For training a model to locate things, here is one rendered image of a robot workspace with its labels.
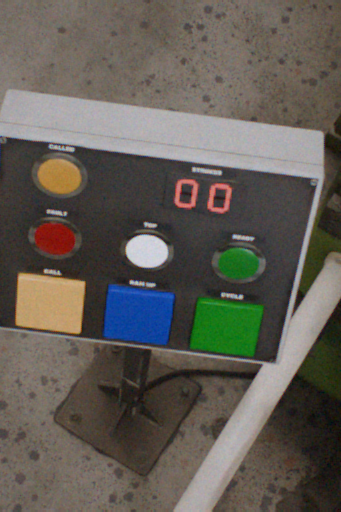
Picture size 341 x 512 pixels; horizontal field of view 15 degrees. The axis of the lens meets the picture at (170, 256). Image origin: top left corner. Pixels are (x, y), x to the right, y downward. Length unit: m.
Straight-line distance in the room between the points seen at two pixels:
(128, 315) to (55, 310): 0.08
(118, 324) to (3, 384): 1.03
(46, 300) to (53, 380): 1.03
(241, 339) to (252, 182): 0.22
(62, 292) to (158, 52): 1.35
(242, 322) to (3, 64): 1.38
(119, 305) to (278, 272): 0.18
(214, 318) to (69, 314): 0.16
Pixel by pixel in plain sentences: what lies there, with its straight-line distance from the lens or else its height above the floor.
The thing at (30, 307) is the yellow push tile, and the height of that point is 1.01.
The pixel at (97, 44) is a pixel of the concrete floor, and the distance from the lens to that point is 2.75.
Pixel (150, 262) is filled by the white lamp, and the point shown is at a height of 1.08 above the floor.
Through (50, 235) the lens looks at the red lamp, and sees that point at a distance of 1.40.
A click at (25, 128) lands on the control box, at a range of 1.34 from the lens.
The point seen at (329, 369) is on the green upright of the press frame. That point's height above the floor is 0.15.
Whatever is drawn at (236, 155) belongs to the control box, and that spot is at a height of 1.19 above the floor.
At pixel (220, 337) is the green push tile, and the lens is 1.47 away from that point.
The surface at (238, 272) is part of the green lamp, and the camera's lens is 1.41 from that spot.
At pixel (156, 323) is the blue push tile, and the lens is 1.47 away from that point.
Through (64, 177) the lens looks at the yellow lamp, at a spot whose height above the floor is 1.17.
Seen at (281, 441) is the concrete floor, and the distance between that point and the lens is 2.48.
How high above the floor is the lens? 2.41
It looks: 70 degrees down
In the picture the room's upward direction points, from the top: 10 degrees clockwise
